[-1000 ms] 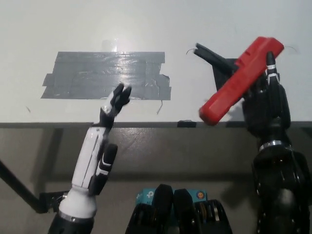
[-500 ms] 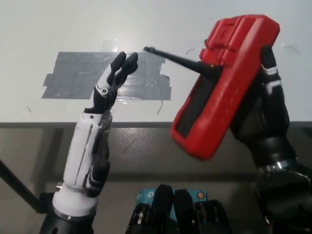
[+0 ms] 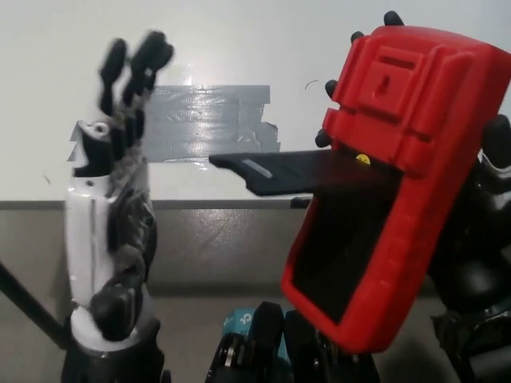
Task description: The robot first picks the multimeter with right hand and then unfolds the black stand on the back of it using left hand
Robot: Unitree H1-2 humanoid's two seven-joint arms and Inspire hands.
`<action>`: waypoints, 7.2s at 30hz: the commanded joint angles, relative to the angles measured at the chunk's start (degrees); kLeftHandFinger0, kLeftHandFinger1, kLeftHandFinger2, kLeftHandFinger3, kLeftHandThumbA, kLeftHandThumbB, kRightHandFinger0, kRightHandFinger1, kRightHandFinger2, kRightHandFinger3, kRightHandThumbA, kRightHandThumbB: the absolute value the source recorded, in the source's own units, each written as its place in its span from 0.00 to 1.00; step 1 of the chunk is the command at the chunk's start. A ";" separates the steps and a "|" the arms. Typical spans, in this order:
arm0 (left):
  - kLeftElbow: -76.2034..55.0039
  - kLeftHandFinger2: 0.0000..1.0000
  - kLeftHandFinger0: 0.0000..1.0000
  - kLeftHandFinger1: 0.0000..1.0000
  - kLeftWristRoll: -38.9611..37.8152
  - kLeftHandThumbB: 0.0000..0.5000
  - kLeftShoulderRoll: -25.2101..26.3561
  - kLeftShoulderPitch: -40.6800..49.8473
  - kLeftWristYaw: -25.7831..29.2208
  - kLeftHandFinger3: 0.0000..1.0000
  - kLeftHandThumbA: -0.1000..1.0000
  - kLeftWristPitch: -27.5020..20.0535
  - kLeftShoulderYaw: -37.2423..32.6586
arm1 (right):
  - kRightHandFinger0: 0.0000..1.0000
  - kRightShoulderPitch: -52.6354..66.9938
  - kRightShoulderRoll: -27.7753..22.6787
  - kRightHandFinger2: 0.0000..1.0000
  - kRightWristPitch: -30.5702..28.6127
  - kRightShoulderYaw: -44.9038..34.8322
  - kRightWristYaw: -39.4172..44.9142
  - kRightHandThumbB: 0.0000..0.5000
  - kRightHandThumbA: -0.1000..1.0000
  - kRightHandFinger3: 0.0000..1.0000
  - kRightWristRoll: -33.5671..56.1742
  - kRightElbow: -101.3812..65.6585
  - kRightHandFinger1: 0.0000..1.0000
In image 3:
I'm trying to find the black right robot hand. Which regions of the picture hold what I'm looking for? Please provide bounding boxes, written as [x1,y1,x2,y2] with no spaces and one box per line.
[314,10,511,320]

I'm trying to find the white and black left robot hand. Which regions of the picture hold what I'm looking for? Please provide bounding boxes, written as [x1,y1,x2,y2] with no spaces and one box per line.
[65,30,176,348]

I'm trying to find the red and black digital multimeter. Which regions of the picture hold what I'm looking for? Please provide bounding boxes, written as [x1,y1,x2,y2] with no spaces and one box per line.
[208,24,511,356]

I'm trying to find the black robot body teal tops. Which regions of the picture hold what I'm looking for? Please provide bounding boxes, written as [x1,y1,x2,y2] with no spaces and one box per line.
[205,301,380,383]

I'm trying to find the black table leg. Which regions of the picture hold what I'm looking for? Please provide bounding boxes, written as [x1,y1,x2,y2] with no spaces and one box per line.
[0,259,69,348]

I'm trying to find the grey duct tape patch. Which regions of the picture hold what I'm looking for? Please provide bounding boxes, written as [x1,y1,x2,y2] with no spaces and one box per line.
[65,83,283,164]

